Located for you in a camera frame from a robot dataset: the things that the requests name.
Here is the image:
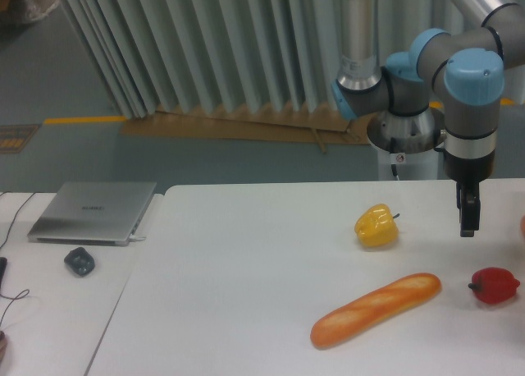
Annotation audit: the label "person's hand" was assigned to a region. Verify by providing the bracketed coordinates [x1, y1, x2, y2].
[0, 331, 8, 361]

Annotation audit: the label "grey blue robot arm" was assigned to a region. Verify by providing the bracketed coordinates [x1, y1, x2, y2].
[332, 0, 524, 237]

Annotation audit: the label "black pen-like object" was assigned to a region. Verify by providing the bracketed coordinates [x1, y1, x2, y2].
[0, 257, 7, 286]

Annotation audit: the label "yellow bell pepper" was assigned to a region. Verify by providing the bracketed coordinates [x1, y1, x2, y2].
[354, 204, 399, 249]

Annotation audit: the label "silver closed laptop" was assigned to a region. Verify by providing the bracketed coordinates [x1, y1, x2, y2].
[28, 181, 156, 245]

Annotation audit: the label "orange object at edge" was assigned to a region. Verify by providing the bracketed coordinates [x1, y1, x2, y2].
[520, 215, 525, 238]

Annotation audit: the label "folded white partition screen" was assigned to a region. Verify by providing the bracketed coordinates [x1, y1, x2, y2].
[60, 0, 524, 122]

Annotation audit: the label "red bell pepper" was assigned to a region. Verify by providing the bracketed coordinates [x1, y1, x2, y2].
[468, 267, 521, 305]

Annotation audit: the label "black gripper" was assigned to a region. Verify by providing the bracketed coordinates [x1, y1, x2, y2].
[445, 152, 494, 237]

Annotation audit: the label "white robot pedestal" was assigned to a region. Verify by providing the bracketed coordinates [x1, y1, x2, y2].
[367, 108, 445, 181]

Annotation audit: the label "brown cardboard sheet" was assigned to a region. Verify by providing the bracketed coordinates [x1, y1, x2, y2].
[120, 113, 370, 153]

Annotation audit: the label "black laptop cable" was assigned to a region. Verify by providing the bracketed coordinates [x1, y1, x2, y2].
[0, 191, 38, 250]

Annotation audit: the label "orange baguette bread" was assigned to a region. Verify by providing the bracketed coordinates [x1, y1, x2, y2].
[310, 273, 441, 350]

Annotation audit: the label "dark grey small device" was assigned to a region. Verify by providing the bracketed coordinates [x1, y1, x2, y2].
[64, 247, 95, 277]

